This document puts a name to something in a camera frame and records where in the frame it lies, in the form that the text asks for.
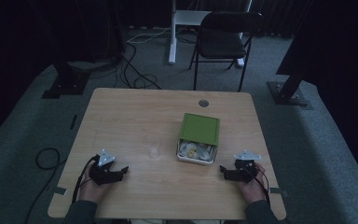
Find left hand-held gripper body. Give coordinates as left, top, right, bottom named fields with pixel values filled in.
left=89, top=148, right=120, bottom=187

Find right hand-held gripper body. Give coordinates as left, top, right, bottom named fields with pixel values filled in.
left=233, top=149, right=263, bottom=184

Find person's left hand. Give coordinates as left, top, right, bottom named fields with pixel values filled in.
left=78, top=163, right=114, bottom=204

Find person's right hand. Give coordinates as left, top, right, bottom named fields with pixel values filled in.
left=236, top=162, right=268, bottom=204

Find white storage box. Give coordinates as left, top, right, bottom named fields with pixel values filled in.
left=175, top=139, right=218, bottom=166

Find pile of small packets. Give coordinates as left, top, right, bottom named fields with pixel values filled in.
left=179, top=141, right=216, bottom=162

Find clear glass cup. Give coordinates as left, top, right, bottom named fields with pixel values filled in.
left=143, top=133, right=162, bottom=160

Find green box lid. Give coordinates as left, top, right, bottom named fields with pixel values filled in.
left=178, top=112, right=221, bottom=147

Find black metal stand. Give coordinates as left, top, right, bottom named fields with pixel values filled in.
left=41, top=60, right=91, bottom=100
left=267, top=73, right=310, bottom=106

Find black folding chair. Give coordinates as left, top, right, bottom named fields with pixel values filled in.
left=188, top=11, right=265, bottom=92

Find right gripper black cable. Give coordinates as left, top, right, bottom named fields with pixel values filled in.
left=243, top=167, right=272, bottom=207

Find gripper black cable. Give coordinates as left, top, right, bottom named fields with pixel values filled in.
left=243, top=167, right=272, bottom=207
left=71, top=154, right=101, bottom=204

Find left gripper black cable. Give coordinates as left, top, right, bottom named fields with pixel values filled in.
left=71, top=154, right=101, bottom=204

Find black floor cable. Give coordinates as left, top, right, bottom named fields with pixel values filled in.
left=23, top=147, right=68, bottom=224

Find tangle of black cables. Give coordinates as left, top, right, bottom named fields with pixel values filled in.
left=88, top=40, right=162, bottom=91

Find white floor cable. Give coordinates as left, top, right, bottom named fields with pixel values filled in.
left=126, top=27, right=172, bottom=45

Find white desk frame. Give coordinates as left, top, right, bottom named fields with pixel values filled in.
left=168, top=0, right=254, bottom=68

